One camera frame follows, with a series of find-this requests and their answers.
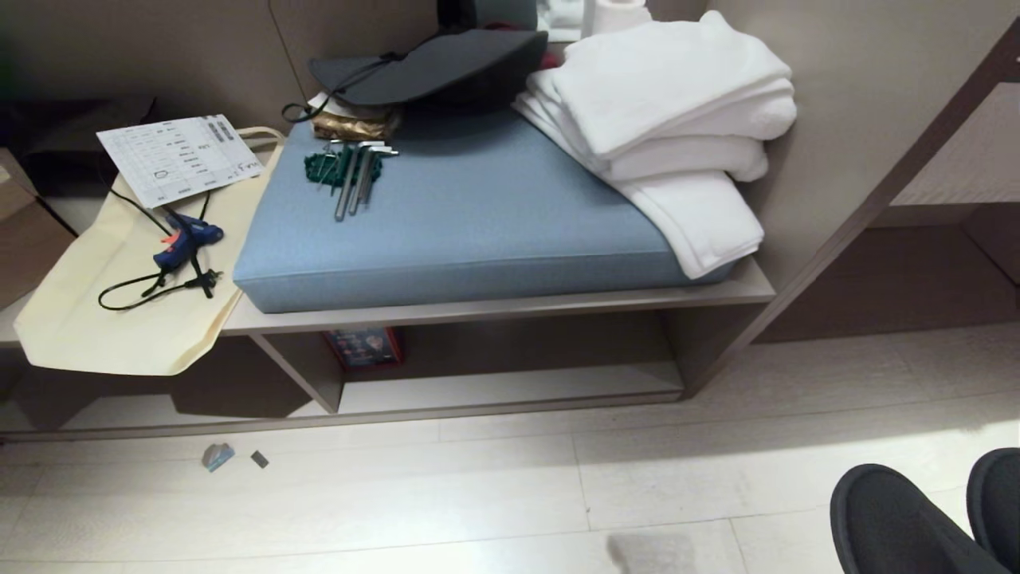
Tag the wooden shoe shelf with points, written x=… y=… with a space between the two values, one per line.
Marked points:
x=494 y=351

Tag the blue seat cushion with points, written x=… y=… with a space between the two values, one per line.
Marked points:
x=478 y=215

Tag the red box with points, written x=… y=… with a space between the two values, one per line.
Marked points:
x=364 y=347

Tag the hex key set green holder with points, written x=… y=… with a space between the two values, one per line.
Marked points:
x=351 y=169

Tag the folded white towel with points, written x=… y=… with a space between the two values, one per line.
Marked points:
x=677 y=80
x=685 y=191

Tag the gold foil packet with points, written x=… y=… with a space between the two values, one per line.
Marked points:
x=355 y=123

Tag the black fabric bag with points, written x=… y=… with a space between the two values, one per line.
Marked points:
x=438 y=68

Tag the white paper roll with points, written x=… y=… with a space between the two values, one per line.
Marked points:
x=617 y=16

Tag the small dark floor chip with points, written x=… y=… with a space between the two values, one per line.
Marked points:
x=260 y=458

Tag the small grey floor scrap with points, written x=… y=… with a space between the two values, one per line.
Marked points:
x=217 y=456

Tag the printed paper sheet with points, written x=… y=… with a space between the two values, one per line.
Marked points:
x=179 y=158

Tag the blue hot glue gun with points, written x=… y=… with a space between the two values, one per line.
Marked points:
x=151 y=287

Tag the cream tote bag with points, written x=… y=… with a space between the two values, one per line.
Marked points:
x=119 y=303

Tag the black slipper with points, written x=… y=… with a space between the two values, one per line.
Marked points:
x=998 y=502
x=892 y=518

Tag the wooden wardrobe frame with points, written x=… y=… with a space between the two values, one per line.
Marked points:
x=900 y=207

